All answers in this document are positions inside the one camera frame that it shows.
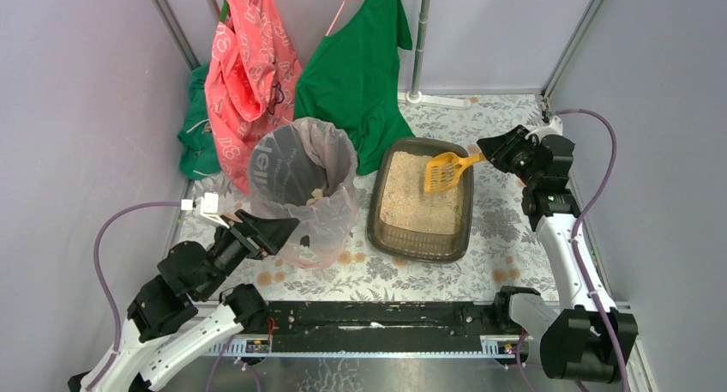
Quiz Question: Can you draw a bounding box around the beige litter clump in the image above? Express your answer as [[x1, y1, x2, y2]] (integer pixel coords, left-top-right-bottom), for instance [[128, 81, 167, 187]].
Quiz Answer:
[[306, 188, 325, 205]]

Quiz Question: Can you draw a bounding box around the yellow litter scoop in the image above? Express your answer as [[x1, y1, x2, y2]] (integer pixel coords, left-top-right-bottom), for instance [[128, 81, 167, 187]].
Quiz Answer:
[[424, 152, 485, 193]]

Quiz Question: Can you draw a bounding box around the trash bin with plastic liner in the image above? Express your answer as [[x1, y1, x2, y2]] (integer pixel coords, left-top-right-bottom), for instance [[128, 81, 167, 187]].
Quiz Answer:
[[248, 118, 359, 268]]

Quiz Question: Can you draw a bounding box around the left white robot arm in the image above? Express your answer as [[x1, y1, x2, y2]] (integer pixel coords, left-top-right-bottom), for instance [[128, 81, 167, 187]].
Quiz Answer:
[[68, 210, 300, 391]]

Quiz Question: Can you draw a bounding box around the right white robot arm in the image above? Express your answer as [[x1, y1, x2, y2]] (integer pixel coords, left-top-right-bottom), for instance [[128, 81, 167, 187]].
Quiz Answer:
[[477, 125, 638, 383]]

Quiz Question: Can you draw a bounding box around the grey litter box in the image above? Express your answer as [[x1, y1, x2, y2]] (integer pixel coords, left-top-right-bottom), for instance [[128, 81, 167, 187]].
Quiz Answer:
[[367, 137, 474, 263]]

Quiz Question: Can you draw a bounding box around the dark green garment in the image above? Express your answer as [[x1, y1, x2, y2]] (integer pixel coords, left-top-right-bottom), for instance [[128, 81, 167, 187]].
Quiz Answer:
[[177, 63, 221, 180]]

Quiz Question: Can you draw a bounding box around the clothes rack pole with base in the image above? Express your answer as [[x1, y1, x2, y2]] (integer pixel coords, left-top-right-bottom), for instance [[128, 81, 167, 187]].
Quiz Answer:
[[398, 0, 472, 110]]

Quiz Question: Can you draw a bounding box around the pink patterned garment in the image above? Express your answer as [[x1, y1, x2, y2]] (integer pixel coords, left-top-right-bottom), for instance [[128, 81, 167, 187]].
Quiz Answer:
[[204, 0, 302, 194]]

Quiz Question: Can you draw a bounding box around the green t-shirt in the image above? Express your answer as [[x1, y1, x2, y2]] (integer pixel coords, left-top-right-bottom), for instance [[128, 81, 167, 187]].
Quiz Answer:
[[293, 0, 413, 175]]

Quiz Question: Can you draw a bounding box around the pink clothes hanger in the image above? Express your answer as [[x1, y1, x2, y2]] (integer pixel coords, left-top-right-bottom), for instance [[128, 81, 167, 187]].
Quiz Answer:
[[325, 0, 356, 37]]

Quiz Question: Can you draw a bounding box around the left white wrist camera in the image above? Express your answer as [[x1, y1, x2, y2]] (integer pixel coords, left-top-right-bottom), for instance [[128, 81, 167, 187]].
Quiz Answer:
[[195, 192, 230, 229]]

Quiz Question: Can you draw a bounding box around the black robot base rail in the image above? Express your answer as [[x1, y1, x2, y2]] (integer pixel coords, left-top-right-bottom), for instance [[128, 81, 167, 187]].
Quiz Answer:
[[243, 301, 522, 354]]

